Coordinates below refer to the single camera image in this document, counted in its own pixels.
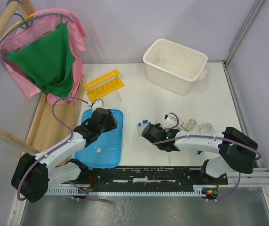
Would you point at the aluminium frame rail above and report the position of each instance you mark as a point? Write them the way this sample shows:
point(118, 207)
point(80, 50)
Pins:
point(240, 64)

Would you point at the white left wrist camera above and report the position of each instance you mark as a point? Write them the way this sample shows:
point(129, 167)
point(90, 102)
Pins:
point(96, 104)

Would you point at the black mounting plate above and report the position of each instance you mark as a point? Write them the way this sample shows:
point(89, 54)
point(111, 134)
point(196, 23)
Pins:
point(137, 177)

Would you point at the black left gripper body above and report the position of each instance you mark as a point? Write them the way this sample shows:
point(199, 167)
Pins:
point(110, 124)

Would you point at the yellow clothes hanger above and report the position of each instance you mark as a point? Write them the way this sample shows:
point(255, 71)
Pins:
point(23, 18)

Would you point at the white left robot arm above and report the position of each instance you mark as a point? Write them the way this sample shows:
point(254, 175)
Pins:
point(35, 174)

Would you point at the green cloth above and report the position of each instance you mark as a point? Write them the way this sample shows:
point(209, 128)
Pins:
point(48, 62)

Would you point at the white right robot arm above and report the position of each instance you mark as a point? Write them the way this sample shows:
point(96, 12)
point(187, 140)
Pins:
point(235, 151)

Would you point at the white slotted cable duct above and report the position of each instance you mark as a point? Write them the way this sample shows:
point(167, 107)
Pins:
point(145, 191)

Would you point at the metal clamp tongs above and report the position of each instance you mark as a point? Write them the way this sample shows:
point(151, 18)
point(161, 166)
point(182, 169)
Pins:
point(181, 125)

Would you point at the white plastic bin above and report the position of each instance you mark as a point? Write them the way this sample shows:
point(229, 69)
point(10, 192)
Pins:
point(174, 66)

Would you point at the small glass bottle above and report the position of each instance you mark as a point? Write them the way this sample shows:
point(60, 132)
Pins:
point(191, 124)

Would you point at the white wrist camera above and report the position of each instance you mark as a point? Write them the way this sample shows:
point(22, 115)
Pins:
point(96, 104)
point(171, 119)

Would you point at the pink shirt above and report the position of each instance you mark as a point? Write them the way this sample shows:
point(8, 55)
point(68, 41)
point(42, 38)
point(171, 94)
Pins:
point(43, 26)

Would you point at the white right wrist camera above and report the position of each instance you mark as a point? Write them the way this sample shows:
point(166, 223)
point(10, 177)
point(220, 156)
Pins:
point(171, 119)

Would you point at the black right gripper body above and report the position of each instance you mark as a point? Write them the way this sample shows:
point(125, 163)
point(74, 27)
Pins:
point(159, 127)

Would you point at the round glass flask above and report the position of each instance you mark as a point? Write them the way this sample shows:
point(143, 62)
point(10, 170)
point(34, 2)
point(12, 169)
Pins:
point(205, 128)

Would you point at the blue plastic tray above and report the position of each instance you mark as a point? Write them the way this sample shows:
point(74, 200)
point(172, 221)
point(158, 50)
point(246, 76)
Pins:
point(106, 151)

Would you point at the yellow test tube rack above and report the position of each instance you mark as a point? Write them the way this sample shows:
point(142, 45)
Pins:
point(103, 85)

